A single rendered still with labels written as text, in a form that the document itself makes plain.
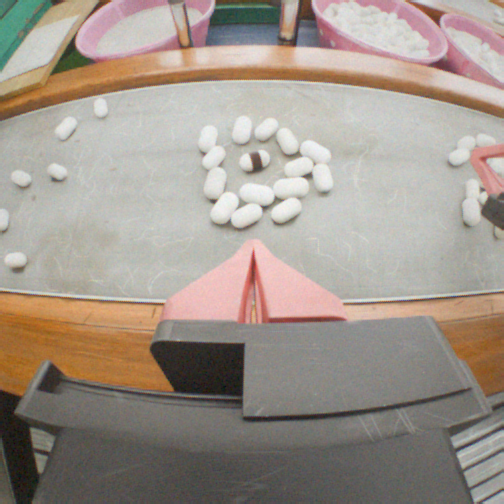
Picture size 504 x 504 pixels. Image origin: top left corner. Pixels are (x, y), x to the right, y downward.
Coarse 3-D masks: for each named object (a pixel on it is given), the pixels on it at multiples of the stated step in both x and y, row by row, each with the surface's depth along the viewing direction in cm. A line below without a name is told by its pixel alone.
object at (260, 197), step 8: (248, 184) 24; (256, 184) 24; (240, 192) 24; (248, 192) 23; (256, 192) 23; (264, 192) 23; (272, 192) 24; (248, 200) 24; (256, 200) 24; (264, 200) 24; (272, 200) 24
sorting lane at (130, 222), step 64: (0, 128) 29; (128, 128) 28; (192, 128) 28; (320, 128) 28; (384, 128) 28; (448, 128) 28; (0, 192) 26; (64, 192) 26; (128, 192) 26; (192, 192) 26; (320, 192) 26; (384, 192) 26; (448, 192) 26; (0, 256) 24; (64, 256) 24; (128, 256) 24; (192, 256) 24; (320, 256) 24; (384, 256) 24; (448, 256) 24
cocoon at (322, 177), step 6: (318, 168) 24; (324, 168) 24; (318, 174) 24; (324, 174) 24; (330, 174) 24; (318, 180) 24; (324, 180) 24; (330, 180) 24; (318, 186) 24; (324, 186) 24; (330, 186) 24; (324, 192) 25
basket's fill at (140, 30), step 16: (128, 16) 37; (144, 16) 36; (160, 16) 35; (192, 16) 36; (112, 32) 35; (128, 32) 35; (144, 32) 35; (160, 32) 35; (96, 48) 34; (112, 48) 34; (128, 48) 34
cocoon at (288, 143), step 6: (282, 132) 25; (288, 132) 25; (282, 138) 25; (288, 138) 25; (294, 138) 25; (282, 144) 25; (288, 144) 25; (294, 144) 25; (288, 150) 25; (294, 150) 25
